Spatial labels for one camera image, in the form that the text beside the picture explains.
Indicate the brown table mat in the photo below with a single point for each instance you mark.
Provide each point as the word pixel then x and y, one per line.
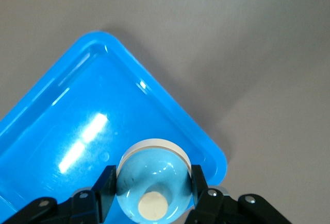
pixel 232 28

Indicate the blue plastic tray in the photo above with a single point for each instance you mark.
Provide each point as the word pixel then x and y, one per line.
pixel 64 105

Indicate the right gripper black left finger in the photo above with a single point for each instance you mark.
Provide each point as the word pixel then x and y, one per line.
pixel 85 206

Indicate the blue desk bell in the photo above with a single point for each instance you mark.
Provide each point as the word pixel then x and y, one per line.
pixel 154 172

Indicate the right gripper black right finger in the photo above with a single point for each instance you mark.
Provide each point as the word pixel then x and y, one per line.
pixel 221 208

